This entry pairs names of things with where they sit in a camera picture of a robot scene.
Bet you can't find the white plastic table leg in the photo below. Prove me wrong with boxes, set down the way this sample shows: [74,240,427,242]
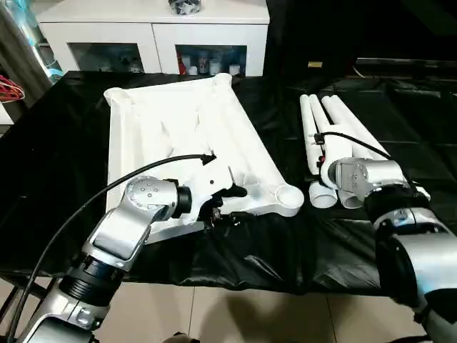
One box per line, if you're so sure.
[321,93,432,201]
[298,93,338,209]
[308,93,366,211]

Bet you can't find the white plastic table top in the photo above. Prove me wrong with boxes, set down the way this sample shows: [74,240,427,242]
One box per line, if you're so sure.
[103,73,305,246]

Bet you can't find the black work surface mat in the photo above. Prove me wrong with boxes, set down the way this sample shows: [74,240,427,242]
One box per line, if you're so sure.
[0,69,457,296]

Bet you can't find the white glass door cabinet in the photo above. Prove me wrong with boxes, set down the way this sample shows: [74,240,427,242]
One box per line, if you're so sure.
[35,0,269,78]

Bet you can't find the dark patterned object on cabinet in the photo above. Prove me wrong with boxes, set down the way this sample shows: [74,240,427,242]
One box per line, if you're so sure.
[167,0,203,17]

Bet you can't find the red clothes hangers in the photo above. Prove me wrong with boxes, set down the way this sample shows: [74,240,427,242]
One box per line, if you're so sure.
[0,73,26,105]

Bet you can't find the grey curtain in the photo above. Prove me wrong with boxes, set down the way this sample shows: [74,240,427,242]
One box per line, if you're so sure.
[0,5,54,108]

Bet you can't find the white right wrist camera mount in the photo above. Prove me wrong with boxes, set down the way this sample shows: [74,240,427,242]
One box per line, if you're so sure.
[313,123,358,189]

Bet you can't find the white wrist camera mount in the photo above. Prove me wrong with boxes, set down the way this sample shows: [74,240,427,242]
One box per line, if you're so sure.
[180,164,247,228]
[313,123,358,189]

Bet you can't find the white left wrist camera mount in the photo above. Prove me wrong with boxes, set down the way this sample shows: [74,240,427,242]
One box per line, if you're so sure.
[180,164,247,228]

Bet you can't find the black left wrist camera cable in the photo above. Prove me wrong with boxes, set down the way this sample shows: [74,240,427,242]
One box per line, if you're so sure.
[6,152,218,343]

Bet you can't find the black metal frame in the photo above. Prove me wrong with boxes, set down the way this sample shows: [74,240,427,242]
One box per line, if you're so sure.
[353,56,457,79]

